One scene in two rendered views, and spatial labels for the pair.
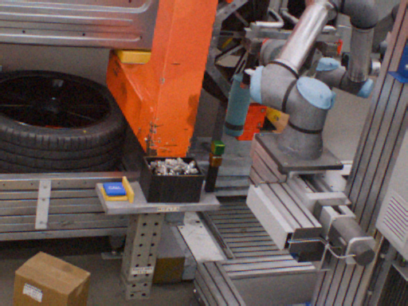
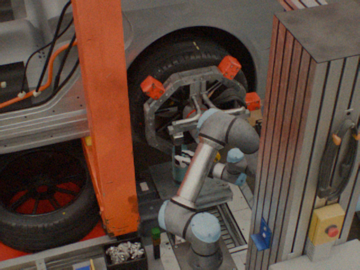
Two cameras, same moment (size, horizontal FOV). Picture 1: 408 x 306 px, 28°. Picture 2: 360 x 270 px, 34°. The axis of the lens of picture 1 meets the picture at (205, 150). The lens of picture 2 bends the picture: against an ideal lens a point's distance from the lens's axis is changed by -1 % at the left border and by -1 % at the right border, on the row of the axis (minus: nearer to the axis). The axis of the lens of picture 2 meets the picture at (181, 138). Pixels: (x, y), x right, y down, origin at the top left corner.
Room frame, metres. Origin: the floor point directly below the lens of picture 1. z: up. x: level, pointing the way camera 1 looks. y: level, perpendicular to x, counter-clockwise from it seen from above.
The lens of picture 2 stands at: (0.92, -0.41, 2.84)
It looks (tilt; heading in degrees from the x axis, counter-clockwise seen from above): 42 degrees down; 8
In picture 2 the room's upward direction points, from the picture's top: straight up
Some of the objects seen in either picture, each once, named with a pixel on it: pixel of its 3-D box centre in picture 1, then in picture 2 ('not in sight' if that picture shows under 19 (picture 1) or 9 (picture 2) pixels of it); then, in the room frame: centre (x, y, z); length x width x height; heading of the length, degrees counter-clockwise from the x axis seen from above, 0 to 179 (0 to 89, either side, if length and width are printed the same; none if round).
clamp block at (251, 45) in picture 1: (251, 42); (176, 134); (3.05, -0.09, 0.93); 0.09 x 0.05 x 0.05; 25
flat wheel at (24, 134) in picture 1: (48, 125); (44, 194); (3.04, 0.67, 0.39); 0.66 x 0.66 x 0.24
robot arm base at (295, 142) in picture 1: (302, 135); (205, 251); (2.41, -0.30, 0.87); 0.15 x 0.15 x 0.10
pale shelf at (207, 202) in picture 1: (158, 197); (118, 269); (2.57, 0.13, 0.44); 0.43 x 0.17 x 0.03; 115
